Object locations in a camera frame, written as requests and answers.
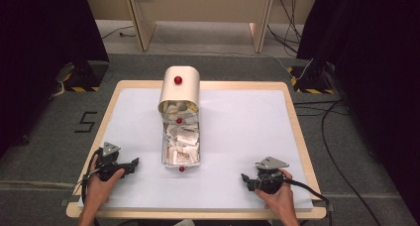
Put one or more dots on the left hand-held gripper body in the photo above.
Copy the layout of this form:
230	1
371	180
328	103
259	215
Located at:
109	160

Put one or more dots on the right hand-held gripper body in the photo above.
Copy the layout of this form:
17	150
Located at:
269	178

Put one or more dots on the person's right hand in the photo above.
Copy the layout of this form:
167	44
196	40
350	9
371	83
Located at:
280	199

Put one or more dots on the person's left hand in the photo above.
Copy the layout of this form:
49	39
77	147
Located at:
100	186

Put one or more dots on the white table sheet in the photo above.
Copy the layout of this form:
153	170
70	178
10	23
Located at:
237	136

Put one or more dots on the heap of flat paper packets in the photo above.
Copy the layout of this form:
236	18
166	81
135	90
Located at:
183	143

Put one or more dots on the short open drawer red knob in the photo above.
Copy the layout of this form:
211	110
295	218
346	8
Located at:
180	119

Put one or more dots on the pile of packets crumpled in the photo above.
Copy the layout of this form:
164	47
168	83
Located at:
175	108

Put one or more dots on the striped stand base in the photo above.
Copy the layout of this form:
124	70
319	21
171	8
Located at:
312	79
87	77

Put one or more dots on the cream mini drawer cabinet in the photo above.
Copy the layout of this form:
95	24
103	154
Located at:
180	87

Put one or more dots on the black curtain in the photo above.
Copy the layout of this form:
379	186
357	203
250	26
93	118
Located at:
373	54
39	54

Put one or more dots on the light wooden desk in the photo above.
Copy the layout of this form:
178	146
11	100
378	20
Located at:
198	4

